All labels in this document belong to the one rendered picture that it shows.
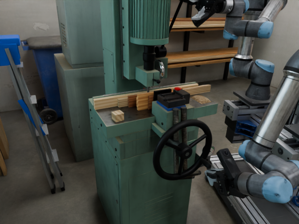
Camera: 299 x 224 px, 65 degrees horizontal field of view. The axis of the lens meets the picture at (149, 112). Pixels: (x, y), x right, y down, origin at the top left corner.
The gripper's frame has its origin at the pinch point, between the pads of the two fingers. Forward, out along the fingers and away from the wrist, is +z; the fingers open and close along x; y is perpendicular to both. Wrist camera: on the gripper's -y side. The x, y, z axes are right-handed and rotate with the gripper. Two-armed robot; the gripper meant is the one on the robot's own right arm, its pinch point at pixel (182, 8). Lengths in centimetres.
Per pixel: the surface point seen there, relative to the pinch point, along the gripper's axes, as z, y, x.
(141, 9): 19.2, -1.2, -0.8
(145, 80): 16.0, -27.5, 15.6
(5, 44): 74, -54, -41
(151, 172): 18, -57, 51
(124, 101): 25.6, -37.6, 18.9
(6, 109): 102, -241, -124
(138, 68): 15.9, -29.0, 6.6
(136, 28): 20.3, -8.5, 1.9
